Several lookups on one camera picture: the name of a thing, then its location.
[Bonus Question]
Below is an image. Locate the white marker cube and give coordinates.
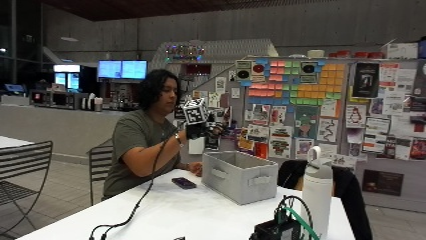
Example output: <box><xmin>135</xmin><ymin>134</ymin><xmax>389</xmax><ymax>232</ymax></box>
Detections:
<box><xmin>180</xmin><ymin>97</ymin><xmax>208</xmax><ymax>126</ymax></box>

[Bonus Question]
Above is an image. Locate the grey fabric storage box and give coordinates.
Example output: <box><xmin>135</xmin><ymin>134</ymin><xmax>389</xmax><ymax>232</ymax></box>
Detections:
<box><xmin>200</xmin><ymin>150</ymin><xmax>279</xmax><ymax>206</ymax></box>

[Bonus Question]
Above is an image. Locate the dark purple phone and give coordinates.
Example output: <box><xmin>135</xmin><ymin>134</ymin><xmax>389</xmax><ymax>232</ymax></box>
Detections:
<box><xmin>170</xmin><ymin>176</ymin><xmax>198</xmax><ymax>191</ymax></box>

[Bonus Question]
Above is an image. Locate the the person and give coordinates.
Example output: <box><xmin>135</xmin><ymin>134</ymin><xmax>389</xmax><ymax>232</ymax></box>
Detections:
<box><xmin>101</xmin><ymin>68</ymin><xmax>203</xmax><ymax>201</ymax></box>

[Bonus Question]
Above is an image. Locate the group of coloured sticky notes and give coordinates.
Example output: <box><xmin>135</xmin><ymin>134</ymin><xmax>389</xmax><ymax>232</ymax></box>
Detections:
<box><xmin>239</xmin><ymin>58</ymin><xmax>347</xmax><ymax>108</ymax></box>

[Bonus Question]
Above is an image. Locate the black slatted metal chair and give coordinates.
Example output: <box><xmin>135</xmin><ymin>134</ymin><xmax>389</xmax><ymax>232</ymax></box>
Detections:
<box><xmin>86</xmin><ymin>139</ymin><xmax>115</xmax><ymax>207</ymax></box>
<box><xmin>0</xmin><ymin>140</ymin><xmax>54</xmax><ymax>236</ymax></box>

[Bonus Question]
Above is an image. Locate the white water bottle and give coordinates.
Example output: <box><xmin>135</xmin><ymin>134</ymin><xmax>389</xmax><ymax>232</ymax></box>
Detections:
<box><xmin>300</xmin><ymin>145</ymin><xmax>334</xmax><ymax>240</ymax></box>

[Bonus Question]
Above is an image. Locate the black electronic device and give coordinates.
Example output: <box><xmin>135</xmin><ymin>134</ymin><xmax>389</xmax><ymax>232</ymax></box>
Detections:
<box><xmin>247</xmin><ymin>218</ymin><xmax>303</xmax><ymax>240</ymax></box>

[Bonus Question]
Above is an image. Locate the grey service counter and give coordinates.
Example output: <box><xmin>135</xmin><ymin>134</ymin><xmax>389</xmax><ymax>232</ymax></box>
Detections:
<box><xmin>0</xmin><ymin>103</ymin><xmax>130</xmax><ymax>165</ymax></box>

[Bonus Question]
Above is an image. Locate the lit drinks fridge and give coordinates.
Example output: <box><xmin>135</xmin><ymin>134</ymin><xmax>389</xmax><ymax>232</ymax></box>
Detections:
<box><xmin>51</xmin><ymin>63</ymin><xmax>82</xmax><ymax>94</ymax></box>

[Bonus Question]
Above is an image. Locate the black chair with jacket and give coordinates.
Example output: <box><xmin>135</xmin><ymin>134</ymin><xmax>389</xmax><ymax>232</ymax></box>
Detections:
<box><xmin>275</xmin><ymin>159</ymin><xmax>374</xmax><ymax>240</ymax></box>

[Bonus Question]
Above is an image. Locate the black portrait poster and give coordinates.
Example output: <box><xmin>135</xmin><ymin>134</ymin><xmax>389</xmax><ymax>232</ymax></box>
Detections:
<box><xmin>351</xmin><ymin>62</ymin><xmax>380</xmax><ymax>99</ymax></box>

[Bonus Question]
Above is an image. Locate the group of paper posters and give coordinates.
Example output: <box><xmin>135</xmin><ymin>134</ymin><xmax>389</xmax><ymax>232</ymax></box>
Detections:
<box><xmin>190</xmin><ymin>61</ymin><xmax>426</xmax><ymax>162</ymax></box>

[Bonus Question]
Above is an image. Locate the counter coffee machine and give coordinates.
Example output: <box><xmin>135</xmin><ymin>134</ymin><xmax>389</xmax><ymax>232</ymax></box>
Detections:
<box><xmin>27</xmin><ymin>88</ymin><xmax>82</xmax><ymax>110</ymax></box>

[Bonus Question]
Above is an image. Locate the black sign panel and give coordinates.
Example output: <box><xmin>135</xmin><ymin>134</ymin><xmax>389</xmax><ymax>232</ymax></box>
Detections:
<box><xmin>360</xmin><ymin>168</ymin><xmax>404</xmax><ymax>197</ymax></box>

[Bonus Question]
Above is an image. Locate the grey notice board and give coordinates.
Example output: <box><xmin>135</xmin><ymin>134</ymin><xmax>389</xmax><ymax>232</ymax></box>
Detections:
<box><xmin>175</xmin><ymin>55</ymin><xmax>426</xmax><ymax>214</ymax></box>

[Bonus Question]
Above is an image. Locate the white side table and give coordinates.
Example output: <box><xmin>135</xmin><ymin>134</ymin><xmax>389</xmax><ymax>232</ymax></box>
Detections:
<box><xmin>0</xmin><ymin>135</ymin><xmax>35</xmax><ymax>150</ymax></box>

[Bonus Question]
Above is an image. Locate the white cardboard box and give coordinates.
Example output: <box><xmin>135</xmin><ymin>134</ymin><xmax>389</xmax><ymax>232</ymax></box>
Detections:
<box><xmin>385</xmin><ymin>42</ymin><xmax>419</xmax><ymax>61</ymax></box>

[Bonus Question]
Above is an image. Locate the blue wall monitor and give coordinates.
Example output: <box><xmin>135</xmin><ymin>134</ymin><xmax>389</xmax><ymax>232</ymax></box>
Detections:
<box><xmin>121</xmin><ymin>59</ymin><xmax>149</xmax><ymax>80</ymax></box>
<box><xmin>97</xmin><ymin>60</ymin><xmax>123</xmax><ymax>80</ymax></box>

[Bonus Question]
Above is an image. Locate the black glove cable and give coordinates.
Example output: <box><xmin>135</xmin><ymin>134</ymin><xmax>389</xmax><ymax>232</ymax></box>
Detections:
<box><xmin>87</xmin><ymin>122</ymin><xmax>186</xmax><ymax>240</ymax></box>

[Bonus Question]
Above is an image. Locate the black looped cable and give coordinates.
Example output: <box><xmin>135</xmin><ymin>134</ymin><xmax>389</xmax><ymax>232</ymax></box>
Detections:
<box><xmin>275</xmin><ymin>194</ymin><xmax>315</xmax><ymax>234</ymax></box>

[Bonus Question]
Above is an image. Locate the green cable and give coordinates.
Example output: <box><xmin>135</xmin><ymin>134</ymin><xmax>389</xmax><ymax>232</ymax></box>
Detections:
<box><xmin>282</xmin><ymin>205</ymin><xmax>320</xmax><ymax>240</ymax></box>

